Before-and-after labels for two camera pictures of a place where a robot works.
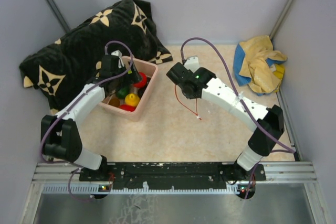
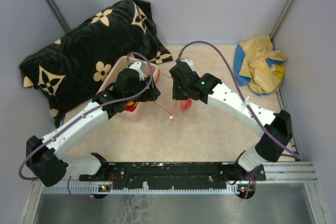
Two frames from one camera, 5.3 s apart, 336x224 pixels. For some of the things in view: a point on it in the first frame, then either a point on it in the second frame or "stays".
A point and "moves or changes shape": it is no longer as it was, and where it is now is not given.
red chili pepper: (127, 107) stays
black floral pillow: (64, 70) stays
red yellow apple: (143, 82) moves or changes shape
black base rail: (171, 176) stays
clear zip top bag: (186, 109) moves or changes shape
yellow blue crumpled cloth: (257, 65) stays
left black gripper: (129, 78) → (151, 95)
